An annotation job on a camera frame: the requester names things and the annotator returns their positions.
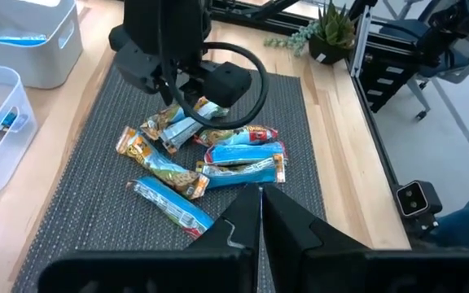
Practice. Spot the silver aluminium rail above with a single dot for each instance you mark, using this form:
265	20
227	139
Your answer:
358	40

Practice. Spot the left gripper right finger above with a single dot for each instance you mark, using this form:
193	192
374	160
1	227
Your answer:
295	232

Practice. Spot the dark grey woven mat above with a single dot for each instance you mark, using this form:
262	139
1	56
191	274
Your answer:
88	211

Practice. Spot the white blue granola bar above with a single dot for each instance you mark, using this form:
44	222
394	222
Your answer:
181	133

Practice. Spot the clear plastic bin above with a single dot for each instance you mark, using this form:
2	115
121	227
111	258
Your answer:
14	163

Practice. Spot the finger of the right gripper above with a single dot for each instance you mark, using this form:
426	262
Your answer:
191	91
165	91

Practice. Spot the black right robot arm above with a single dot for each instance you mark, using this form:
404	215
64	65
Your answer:
165	20

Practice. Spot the orange tan granola bar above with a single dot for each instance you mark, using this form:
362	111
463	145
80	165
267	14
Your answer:
157	164

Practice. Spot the office chair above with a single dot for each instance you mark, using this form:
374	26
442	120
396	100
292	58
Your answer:
405	30

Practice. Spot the red chewy granola bar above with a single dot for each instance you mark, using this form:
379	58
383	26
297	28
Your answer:
238	136

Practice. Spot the tan blue granola bar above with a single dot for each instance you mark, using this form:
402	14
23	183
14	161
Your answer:
157	122

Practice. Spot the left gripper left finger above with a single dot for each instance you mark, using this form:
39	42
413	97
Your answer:
234	232

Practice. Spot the blue granola bar orange end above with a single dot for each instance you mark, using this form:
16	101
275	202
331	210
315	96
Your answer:
238	177

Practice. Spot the grey plastic bin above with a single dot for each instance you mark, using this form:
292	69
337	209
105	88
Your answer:
35	69

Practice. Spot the black table-level camera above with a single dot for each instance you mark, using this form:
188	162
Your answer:
413	199

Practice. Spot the potted succulent plant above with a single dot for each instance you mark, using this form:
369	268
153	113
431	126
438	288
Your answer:
332	28

